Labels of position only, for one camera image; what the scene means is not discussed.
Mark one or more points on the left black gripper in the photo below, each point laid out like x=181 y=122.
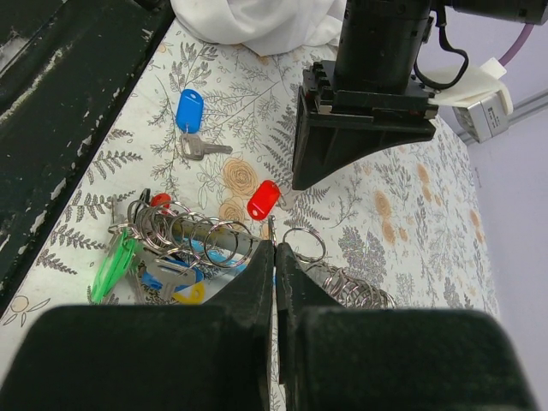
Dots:
x=335 y=127

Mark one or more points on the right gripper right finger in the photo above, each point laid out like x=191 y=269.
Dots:
x=336 y=358

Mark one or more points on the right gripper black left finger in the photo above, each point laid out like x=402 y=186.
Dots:
x=214 y=356

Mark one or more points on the red tag key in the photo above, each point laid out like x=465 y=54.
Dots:
x=269 y=195

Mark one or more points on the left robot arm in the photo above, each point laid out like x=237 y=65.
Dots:
x=381 y=40

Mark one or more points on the floral table mat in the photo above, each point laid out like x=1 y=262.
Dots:
x=207 y=125

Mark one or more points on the white cloth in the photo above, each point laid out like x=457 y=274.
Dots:
x=266 y=27

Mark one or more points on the blue tag key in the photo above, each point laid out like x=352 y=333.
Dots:
x=189 y=116

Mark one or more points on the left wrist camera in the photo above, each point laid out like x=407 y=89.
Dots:
x=480 y=101

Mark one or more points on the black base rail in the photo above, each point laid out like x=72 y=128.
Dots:
x=60 y=94

